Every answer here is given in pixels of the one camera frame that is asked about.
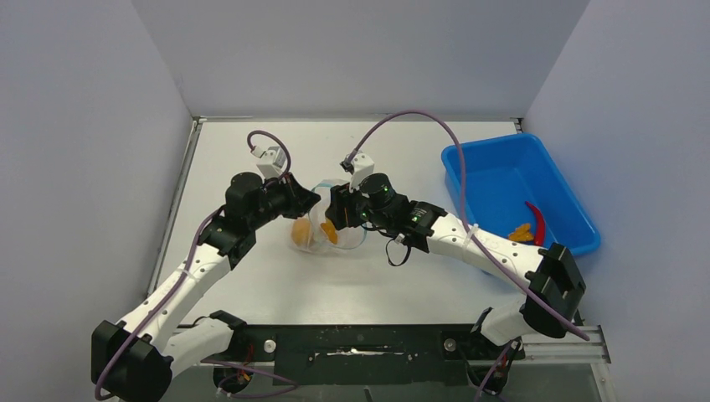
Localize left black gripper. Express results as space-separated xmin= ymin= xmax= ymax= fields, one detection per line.
xmin=249 ymin=172 xmax=321 ymax=230

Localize yellow lemon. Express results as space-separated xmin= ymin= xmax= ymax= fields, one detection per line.
xmin=291 ymin=218 xmax=312 ymax=249

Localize clear zip top bag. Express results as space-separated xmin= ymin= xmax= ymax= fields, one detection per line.
xmin=290 ymin=178 xmax=367 ymax=255

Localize orange fried nugget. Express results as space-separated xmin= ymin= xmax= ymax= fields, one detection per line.
xmin=320 ymin=219 xmax=338 ymax=245

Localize orange fried chicken piece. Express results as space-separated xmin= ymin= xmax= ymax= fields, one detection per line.
xmin=507 ymin=223 xmax=535 ymax=243

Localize red chili pepper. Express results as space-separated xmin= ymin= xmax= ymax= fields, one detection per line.
xmin=525 ymin=201 xmax=547 ymax=246

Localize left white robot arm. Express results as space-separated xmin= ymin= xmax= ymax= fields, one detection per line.
xmin=91 ymin=172 xmax=321 ymax=401

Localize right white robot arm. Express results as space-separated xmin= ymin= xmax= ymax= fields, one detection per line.
xmin=325 ymin=173 xmax=589 ymax=358

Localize blue plastic tray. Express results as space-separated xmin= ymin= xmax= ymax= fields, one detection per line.
xmin=440 ymin=133 xmax=601 ymax=256

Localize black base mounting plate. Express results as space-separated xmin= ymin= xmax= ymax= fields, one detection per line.
xmin=218 ymin=324 xmax=502 ymax=386

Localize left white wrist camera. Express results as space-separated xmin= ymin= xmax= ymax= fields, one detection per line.
xmin=256 ymin=146 xmax=288 ymax=179

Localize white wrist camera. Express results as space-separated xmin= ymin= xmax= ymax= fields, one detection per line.
xmin=256 ymin=146 xmax=288 ymax=179
xmin=340 ymin=152 xmax=374 ymax=192

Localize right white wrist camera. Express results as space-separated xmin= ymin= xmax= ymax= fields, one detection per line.
xmin=340 ymin=152 xmax=374 ymax=192

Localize aluminium rail frame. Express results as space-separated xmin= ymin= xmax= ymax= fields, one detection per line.
xmin=111 ymin=116 xmax=611 ymax=384

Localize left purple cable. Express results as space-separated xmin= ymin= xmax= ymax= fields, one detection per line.
xmin=93 ymin=130 xmax=301 ymax=402

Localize purple cable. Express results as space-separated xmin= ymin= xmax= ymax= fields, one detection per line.
xmin=93 ymin=130 xmax=301 ymax=402
xmin=343 ymin=110 xmax=591 ymax=402

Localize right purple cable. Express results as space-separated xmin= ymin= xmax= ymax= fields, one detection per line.
xmin=343 ymin=110 xmax=591 ymax=402

